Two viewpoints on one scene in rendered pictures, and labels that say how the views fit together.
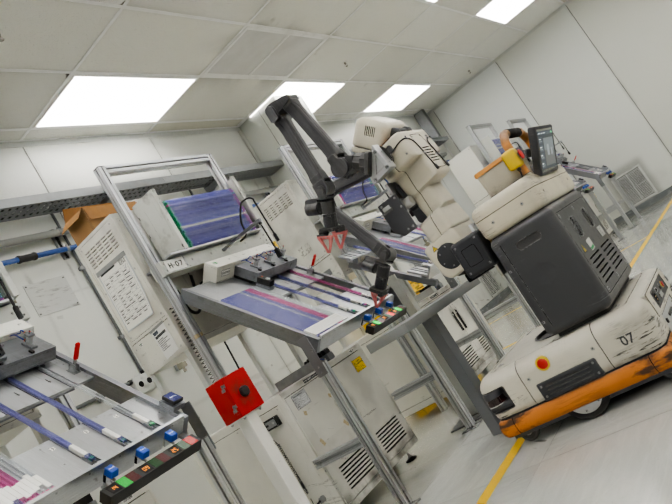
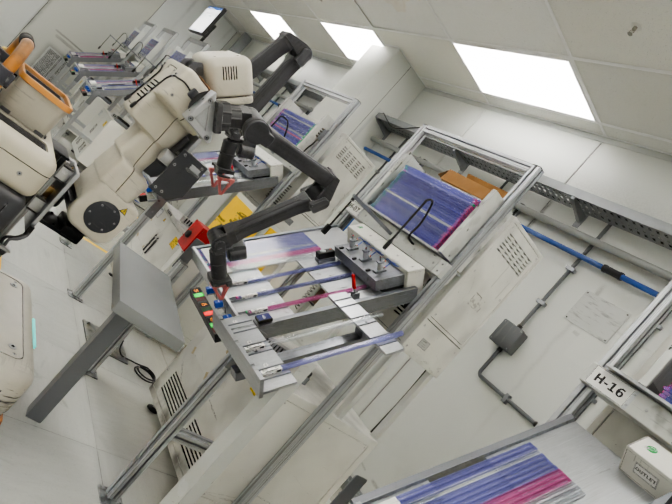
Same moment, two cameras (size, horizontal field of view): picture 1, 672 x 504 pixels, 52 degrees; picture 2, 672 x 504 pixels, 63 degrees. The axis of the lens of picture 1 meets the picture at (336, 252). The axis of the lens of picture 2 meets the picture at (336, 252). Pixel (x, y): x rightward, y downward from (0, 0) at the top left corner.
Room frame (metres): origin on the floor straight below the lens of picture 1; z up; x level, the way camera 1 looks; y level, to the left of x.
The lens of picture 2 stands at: (4.00, -1.83, 1.11)
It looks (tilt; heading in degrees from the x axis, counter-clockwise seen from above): 0 degrees down; 111
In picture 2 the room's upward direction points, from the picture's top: 42 degrees clockwise
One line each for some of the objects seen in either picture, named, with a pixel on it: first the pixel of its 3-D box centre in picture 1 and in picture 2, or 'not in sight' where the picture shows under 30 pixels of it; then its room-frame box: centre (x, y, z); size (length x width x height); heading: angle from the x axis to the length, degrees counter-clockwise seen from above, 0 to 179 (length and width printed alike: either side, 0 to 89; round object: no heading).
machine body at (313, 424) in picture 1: (310, 449); (255, 419); (3.33, 0.60, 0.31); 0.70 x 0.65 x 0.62; 148
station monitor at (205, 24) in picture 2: not in sight; (209, 24); (-0.75, 2.93, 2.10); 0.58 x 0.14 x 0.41; 148
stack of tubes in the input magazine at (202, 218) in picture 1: (205, 221); (427, 210); (3.32, 0.47, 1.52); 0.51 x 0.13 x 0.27; 148
